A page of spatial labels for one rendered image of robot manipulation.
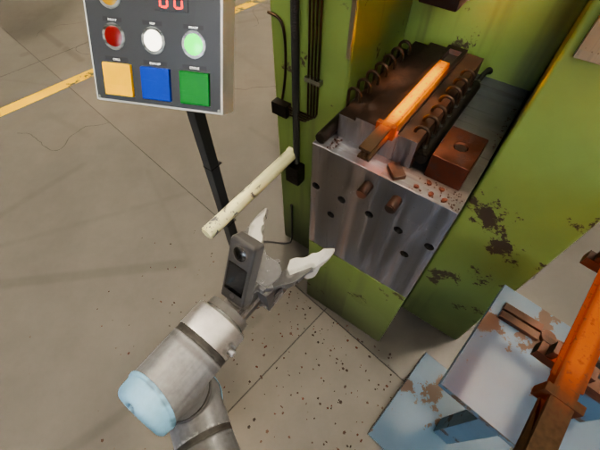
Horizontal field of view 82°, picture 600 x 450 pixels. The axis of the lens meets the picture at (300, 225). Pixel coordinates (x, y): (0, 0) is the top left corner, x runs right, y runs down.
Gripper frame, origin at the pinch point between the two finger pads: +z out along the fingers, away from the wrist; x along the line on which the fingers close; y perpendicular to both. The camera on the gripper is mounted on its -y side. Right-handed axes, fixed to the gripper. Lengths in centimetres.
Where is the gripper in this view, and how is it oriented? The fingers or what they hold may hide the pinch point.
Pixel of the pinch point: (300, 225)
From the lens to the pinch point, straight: 61.5
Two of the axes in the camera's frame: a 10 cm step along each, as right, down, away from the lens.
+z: 5.9, -6.6, 4.7
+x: 8.1, 4.8, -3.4
